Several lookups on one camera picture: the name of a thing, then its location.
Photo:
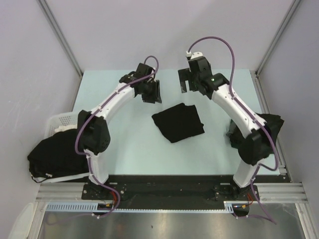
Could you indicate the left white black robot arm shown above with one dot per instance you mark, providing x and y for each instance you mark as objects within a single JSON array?
[{"x": 93, "y": 135}]

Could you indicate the aluminium frame rail front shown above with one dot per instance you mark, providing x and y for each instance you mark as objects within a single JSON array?
[{"x": 269, "y": 192}]

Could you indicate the right aluminium corner post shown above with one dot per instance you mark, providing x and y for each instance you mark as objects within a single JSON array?
[{"x": 279, "y": 33}]

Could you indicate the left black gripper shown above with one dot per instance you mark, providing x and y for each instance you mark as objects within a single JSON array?
[{"x": 155, "y": 95}]

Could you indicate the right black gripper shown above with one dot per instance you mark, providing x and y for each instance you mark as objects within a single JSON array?
[{"x": 186, "y": 74}]

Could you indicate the white plastic laundry basket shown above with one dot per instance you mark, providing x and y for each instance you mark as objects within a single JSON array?
[{"x": 53, "y": 123}]

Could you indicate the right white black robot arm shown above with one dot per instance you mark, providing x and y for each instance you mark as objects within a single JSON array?
[{"x": 254, "y": 148}]

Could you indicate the black t shirt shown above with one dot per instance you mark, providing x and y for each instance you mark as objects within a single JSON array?
[{"x": 179, "y": 122}]

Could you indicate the grey folded shirt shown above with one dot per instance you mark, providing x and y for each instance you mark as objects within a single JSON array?
[{"x": 232, "y": 128}]

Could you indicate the black folded shirt on stack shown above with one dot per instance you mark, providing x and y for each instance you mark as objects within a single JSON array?
[{"x": 273, "y": 127}]

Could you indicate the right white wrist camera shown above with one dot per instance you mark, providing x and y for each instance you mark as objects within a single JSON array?
[{"x": 190, "y": 55}]

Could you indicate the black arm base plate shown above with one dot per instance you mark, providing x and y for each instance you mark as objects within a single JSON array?
[{"x": 174, "y": 192}]

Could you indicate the right aluminium side rail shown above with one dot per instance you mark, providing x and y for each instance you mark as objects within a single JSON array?
[{"x": 265, "y": 110}]

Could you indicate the white cloth in basket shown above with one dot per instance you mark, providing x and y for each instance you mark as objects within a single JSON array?
[{"x": 63, "y": 128}]

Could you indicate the left aluminium corner post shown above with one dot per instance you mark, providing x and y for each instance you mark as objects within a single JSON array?
[{"x": 49, "y": 15}]

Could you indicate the aluminium corner post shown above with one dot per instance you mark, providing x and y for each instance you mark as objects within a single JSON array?
[
  {"x": 279, "y": 33},
  {"x": 49, "y": 15}
]

